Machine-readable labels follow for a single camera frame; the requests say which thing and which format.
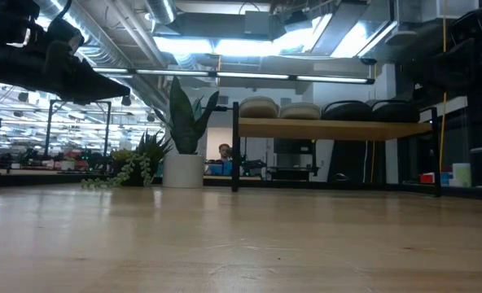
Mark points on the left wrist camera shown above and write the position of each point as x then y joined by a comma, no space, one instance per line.
66,34

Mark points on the person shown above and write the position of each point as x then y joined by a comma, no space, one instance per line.
224,152

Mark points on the black background cart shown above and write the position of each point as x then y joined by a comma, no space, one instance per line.
292,171

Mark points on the pale green box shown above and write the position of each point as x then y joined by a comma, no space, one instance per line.
462,175

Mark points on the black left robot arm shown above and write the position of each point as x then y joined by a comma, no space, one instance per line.
9,65

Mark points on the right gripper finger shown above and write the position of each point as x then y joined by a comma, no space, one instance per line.
422,73

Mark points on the snake plant in white pot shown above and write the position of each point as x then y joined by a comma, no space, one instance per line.
182,171

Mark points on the wooden shelf with black posts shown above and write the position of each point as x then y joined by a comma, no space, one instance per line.
326,129

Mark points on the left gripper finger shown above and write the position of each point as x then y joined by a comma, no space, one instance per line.
102,87

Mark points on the black metal stand frame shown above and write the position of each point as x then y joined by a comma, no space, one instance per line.
49,130

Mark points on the silver ventilation duct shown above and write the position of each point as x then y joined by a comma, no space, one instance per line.
143,61

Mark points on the overhead LED light bar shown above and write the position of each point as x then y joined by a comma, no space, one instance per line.
249,75

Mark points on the grey slide sandal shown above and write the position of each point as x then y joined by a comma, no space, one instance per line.
259,109
300,112

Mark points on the blue box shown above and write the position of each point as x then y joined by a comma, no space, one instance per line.
444,179

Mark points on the red box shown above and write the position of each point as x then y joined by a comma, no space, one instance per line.
426,178

